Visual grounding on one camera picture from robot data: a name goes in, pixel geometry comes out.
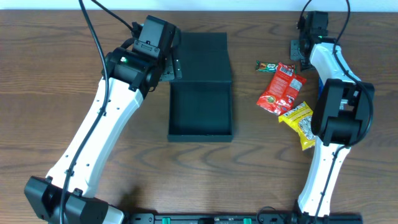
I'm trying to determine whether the green red KitKat bar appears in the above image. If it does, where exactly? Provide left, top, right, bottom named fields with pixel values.
left=255, top=60, right=282, bottom=73

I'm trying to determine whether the red snack packet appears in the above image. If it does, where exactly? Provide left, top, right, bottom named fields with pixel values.
left=256, top=62, right=307, bottom=116

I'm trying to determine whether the black rectangular box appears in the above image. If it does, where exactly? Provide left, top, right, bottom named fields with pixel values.
left=167, top=32, right=233, bottom=142

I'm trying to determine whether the yellow sunflower seed packet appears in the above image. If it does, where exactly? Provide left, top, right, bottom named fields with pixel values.
left=279, top=101, right=315, bottom=151

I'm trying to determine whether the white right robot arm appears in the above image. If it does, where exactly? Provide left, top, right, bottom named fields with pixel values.
left=294, top=29, right=374, bottom=223

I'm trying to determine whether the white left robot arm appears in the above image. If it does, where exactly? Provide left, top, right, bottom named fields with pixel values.
left=24, top=45, right=182, bottom=223

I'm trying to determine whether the blue Oreo packet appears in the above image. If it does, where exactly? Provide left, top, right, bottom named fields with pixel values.
left=318, top=78, right=324, bottom=98

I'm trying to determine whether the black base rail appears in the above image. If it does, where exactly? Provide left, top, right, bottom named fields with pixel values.
left=125, top=213, right=363, bottom=224

